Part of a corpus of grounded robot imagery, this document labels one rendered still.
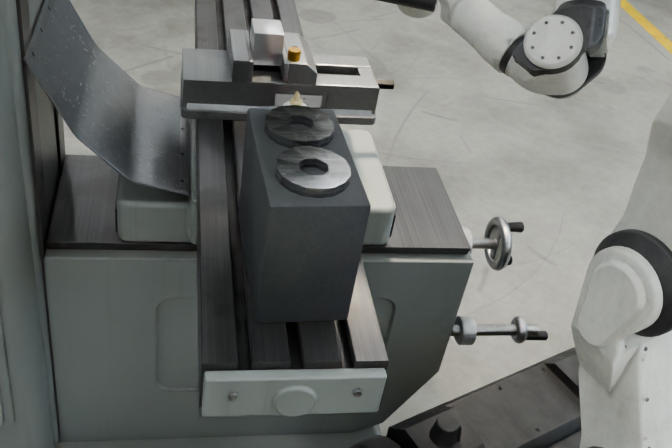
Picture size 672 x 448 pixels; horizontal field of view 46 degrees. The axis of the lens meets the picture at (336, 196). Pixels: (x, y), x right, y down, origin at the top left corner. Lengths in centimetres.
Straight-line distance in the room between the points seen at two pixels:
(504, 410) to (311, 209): 69
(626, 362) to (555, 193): 206
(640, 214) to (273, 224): 48
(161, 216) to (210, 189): 19
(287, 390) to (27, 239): 59
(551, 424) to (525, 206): 167
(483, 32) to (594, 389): 54
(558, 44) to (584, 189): 220
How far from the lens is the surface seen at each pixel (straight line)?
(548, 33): 112
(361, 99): 142
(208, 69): 141
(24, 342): 153
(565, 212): 310
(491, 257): 175
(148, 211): 138
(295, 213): 90
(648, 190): 107
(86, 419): 176
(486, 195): 305
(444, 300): 159
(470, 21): 119
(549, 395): 152
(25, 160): 131
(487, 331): 169
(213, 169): 127
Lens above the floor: 165
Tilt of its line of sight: 35 degrees down
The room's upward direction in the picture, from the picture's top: 10 degrees clockwise
